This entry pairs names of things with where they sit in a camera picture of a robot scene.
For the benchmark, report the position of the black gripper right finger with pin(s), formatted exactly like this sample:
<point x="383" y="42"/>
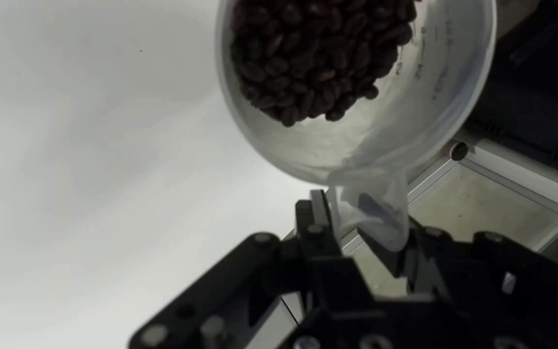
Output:
<point x="429" y="259"/>

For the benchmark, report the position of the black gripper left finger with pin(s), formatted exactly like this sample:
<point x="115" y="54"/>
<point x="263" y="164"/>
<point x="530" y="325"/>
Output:
<point x="319" y="240"/>

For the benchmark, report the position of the dark coffee beans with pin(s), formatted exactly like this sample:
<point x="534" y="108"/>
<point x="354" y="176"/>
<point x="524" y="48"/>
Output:
<point x="319" y="52"/>

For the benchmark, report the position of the black breadboard table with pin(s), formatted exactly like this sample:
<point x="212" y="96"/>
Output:
<point x="543" y="79"/>

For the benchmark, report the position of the aluminium profile rail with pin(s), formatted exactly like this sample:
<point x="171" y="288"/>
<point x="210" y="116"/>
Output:
<point x="532" y="176"/>

